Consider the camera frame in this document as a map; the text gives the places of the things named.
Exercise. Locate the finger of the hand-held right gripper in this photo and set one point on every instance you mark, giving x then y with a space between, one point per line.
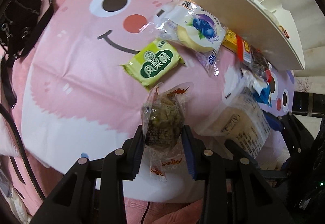
273 123
285 164

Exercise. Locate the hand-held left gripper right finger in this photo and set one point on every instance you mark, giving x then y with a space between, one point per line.
188 155

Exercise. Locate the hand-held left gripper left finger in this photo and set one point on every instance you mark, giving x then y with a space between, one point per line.
137 153

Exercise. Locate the blue and white snack packet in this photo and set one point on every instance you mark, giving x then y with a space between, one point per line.
262 93

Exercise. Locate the clear bread packet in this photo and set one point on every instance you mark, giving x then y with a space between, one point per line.
241 125

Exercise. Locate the dark candy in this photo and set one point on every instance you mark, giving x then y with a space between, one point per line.
162 117

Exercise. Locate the red-edged dark cake packet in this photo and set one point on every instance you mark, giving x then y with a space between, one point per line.
256 61

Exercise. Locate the green pastry packet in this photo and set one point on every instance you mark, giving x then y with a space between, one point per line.
152 64

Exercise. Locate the blueberry print cake packet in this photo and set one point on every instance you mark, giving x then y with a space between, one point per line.
195 28

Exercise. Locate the black shoulder bag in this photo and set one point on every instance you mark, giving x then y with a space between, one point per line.
20 15

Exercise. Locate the pink fleece pants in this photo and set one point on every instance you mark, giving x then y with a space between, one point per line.
165 211

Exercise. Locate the yellow pastry packet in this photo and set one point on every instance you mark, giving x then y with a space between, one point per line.
229 40

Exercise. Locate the cartoon printed table cover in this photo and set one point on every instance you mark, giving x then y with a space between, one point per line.
76 61

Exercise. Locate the pink bed sheet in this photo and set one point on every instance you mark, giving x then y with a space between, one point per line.
29 183

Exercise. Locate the dark metal frame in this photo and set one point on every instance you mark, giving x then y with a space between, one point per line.
307 103

